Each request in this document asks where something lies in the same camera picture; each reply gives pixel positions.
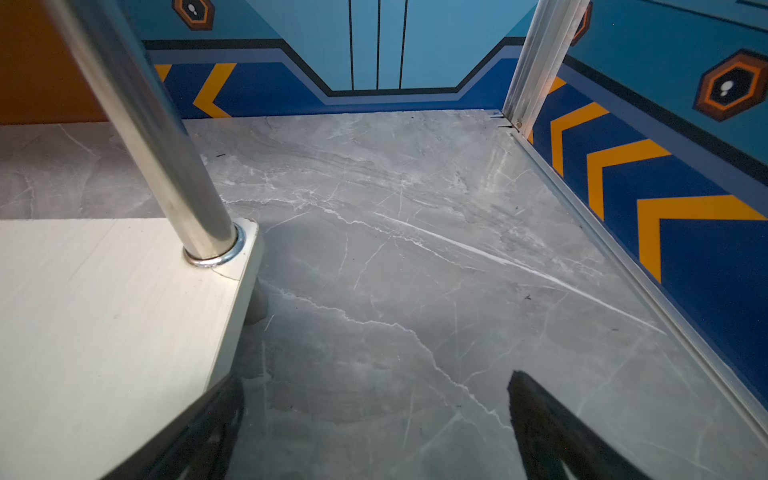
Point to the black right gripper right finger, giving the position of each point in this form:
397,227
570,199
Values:
554,443

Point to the white two-tier metal shelf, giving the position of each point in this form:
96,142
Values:
111,328

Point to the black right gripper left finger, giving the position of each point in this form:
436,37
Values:
198,444

